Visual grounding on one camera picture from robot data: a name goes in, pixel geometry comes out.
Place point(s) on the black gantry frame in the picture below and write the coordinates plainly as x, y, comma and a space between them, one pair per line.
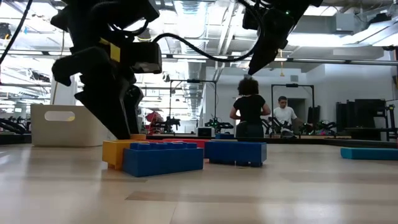
292, 85
192, 81

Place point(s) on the long ceiling light bar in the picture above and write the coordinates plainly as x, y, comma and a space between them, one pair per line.
186, 57

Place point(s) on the small white framed screen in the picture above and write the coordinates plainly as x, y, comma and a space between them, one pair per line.
205, 132

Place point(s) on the light blue rectangular block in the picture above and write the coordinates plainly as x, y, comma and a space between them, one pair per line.
370, 154

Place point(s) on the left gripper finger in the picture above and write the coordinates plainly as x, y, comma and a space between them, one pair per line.
136, 105
109, 115

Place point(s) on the yellow half-cylinder block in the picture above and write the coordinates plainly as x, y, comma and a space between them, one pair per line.
138, 137

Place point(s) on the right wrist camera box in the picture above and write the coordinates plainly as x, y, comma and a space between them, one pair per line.
252, 18

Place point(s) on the black cabinet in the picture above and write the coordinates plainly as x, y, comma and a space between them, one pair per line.
360, 115

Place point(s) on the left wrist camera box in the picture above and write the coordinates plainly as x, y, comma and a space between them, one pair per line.
146, 57

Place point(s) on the yellow toy brick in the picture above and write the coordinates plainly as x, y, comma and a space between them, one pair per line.
112, 154

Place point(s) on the white plastic bin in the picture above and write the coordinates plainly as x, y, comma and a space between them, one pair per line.
62, 133

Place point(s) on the long blue toy brick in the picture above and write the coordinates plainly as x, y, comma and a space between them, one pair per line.
161, 161
236, 152

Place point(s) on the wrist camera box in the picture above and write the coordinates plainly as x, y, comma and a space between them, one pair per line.
252, 18
146, 57

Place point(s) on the silver ventilation duct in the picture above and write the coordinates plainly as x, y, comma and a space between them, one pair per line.
192, 15

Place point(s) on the black equipment stand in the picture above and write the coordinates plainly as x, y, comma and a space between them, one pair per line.
391, 121

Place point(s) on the white round column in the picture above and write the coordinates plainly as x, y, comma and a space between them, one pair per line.
62, 96

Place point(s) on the background robot green lights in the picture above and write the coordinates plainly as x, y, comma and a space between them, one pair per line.
217, 124

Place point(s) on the red background object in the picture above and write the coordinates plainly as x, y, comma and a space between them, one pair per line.
154, 118

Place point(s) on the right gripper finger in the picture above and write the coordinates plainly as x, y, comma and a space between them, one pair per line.
264, 57

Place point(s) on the person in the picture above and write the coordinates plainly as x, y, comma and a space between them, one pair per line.
284, 113
250, 109

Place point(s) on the orange six-stud toy brick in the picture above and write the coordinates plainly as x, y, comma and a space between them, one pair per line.
199, 143

